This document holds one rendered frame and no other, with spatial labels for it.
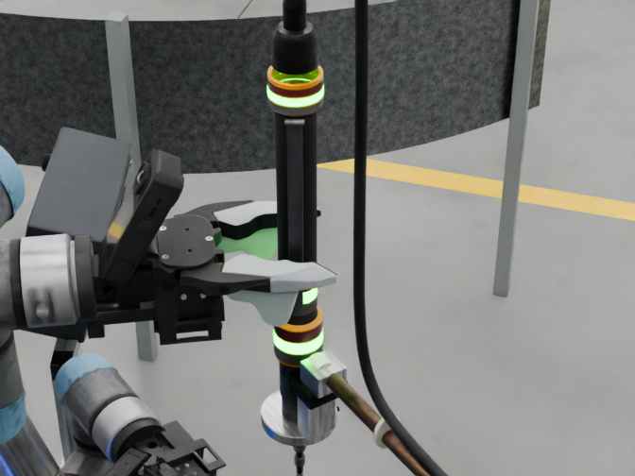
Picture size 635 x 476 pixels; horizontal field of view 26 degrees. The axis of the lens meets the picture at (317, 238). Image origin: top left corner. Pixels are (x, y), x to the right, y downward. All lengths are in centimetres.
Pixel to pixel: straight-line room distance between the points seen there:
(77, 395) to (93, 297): 58
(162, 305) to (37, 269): 10
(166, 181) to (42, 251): 12
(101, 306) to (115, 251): 6
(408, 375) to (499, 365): 24
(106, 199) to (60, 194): 7
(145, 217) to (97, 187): 90
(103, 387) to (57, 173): 43
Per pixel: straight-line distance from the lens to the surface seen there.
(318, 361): 119
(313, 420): 123
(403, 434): 111
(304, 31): 104
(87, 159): 204
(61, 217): 192
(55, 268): 112
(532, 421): 342
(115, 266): 112
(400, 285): 379
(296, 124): 106
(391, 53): 319
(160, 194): 108
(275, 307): 113
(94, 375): 170
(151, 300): 115
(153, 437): 165
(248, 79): 313
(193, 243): 113
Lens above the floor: 234
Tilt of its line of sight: 36 degrees down
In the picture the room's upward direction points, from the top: straight up
